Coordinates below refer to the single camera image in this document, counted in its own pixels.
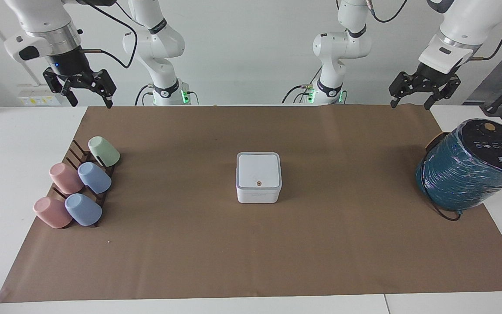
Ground teal cord spool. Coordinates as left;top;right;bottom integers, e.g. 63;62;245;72
415;117;502;213

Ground green cup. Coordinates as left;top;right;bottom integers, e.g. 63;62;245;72
88;136;121;168

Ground white wall socket box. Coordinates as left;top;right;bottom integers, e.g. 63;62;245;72
17;86;63;107

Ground blue cup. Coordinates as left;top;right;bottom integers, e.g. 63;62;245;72
64;193;103;227
77;162;112;195

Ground white square trash can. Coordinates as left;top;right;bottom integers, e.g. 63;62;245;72
235;151;283;205

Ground pink cup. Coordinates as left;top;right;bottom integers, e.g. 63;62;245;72
49;162;85;195
33;196;73;229

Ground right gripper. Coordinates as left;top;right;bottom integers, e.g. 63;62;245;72
43;45;117;109

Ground brown wooden cup rack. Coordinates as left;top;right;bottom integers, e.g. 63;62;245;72
48;139;117;228

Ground black cord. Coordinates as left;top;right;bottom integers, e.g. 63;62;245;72
420;172;464;222

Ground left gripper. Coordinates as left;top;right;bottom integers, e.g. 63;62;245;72
388;61;461;111

